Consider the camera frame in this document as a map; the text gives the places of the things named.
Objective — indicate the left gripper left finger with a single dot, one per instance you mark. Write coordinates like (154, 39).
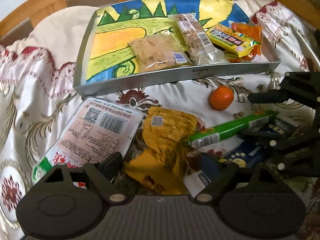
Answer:
(100, 176)

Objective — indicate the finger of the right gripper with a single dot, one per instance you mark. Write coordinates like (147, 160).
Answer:
(265, 139)
(270, 96)

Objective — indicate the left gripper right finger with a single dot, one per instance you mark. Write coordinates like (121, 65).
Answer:
(222, 178)

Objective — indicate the blue white snack box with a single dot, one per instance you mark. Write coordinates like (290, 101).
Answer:
(243, 153)

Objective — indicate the white pink snack bag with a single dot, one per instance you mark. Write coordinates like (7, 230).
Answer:
(98, 129)

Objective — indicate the gold foil snack packet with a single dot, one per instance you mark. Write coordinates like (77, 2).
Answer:
(162, 165)

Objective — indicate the small orange mandarin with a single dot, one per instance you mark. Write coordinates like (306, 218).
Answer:
(221, 98)

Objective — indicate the yellow green biscuit packet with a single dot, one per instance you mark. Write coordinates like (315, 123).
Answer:
(236, 43)

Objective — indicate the clear brown pastry packet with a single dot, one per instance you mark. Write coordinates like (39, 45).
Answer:
(200, 48)

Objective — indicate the beige cracker snack bag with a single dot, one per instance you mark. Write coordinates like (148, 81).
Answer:
(156, 52)

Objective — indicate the grey metal tray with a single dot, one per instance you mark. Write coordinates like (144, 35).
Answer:
(268, 61)

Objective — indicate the floral satin bed cover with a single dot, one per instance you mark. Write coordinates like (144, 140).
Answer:
(37, 100)

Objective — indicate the cream pillow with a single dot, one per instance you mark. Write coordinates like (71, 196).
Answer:
(60, 33)

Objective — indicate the dinosaur drawing tray liner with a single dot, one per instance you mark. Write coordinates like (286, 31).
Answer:
(117, 25)

